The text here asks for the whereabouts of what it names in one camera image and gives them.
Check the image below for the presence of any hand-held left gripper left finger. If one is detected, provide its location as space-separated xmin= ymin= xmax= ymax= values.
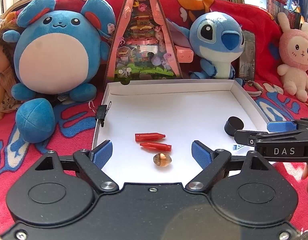
xmin=31 ymin=140 xmax=119 ymax=194

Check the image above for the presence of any blue alien plush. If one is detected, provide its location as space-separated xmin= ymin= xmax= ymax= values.
xmin=165 ymin=12 xmax=245 ymax=80

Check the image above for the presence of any small black binder clip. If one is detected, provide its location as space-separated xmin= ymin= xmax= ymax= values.
xmin=95 ymin=101 xmax=112 ymax=127

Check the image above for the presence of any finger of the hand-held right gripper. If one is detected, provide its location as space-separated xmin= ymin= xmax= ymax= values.
xmin=234 ymin=127 xmax=308 ymax=146
xmin=267 ymin=117 xmax=308 ymax=133

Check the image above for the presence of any pink triangular toy box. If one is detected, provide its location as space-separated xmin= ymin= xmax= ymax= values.
xmin=104 ymin=0 xmax=184 ymax=90

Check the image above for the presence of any white cardboard box tray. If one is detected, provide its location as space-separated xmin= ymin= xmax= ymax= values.
xmin=91 ymin=79 xmax=270 ymax=183

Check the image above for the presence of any red plastic tube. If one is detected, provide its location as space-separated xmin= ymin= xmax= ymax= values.
xmin=134 ymin=132 xmax=166 ymax=143
xmin=139 ymin=142 xmax=172 ymax=152

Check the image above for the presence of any pink bunny plush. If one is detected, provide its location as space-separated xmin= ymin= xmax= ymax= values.
xmin=277 ymin=12 xmax=308 ymax=103

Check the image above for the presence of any round blue mouse plush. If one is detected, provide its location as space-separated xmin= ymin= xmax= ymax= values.
xmin=3 ymin=0 xmax=117 ymax=144

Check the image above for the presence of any red printed blanket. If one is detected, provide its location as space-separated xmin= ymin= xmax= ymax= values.
xmin=0 ymin=0 xmax=308 ymax=233

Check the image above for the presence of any small pink box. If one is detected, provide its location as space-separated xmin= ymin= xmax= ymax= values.
xmin=175 ymin=45 xmax=194 ymax=63

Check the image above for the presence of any black round cap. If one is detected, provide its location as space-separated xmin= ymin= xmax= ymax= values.
xmin=224 ymin=116 xmax=244 ymax=137

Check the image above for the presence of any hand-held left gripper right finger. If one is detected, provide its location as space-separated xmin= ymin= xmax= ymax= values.
xmin=185 ymin=141 xmax=273 ymax=193

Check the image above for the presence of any dark framed photo card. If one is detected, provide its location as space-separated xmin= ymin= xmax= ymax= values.
xmin=238 ymin=29 xmax=257 ymax=80

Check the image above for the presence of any brown walnut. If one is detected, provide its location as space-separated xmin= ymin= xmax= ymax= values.
xmin=153 ymin=152 xmax=172 ymax=167

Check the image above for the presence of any brown-haired baby doll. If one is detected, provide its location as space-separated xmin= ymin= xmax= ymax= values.
xmin=0 ymin=34 xmax=23 ymax=123

